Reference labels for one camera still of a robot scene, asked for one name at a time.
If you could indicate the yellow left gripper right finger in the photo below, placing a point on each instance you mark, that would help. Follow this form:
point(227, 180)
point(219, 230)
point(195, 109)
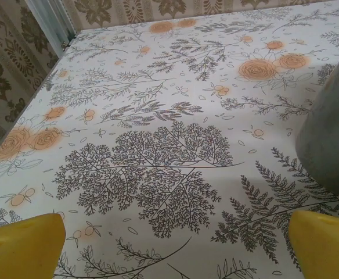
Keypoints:
point(326, 250)

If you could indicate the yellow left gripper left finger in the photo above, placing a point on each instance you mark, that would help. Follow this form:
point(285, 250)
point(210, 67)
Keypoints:
point(18, 250)

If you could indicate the grey mug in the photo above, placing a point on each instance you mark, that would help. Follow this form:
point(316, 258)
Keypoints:
point(329, 130)

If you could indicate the floral tablecloth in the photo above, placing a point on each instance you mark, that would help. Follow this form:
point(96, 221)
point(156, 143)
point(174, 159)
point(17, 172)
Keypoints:
point(158, 87)

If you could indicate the aluminium frame post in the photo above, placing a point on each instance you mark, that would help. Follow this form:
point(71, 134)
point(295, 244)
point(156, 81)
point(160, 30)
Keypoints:
point(53, 26)

